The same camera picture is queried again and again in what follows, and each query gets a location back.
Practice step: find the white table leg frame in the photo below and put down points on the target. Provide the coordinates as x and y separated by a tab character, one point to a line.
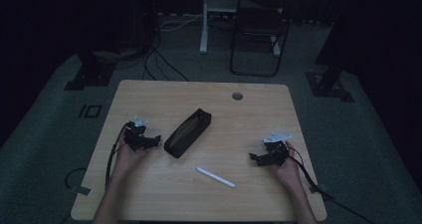
212	18

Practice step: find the white pen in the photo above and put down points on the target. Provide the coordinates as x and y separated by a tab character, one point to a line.
216	177

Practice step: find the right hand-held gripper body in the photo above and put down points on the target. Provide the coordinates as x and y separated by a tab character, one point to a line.
276	146

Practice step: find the person's right hand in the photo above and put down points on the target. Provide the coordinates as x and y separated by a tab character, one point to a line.
288	169

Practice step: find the black stand base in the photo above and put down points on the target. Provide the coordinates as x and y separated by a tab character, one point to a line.
89	74
330	84

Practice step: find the black folding chair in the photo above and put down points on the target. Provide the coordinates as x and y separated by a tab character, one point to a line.
258	31

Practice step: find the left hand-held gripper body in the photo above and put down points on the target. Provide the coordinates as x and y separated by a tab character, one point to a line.
136	132

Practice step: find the person's left hand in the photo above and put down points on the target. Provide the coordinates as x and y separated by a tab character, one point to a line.
127	157

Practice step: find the black pencil case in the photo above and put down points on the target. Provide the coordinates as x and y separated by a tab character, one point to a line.
188	133

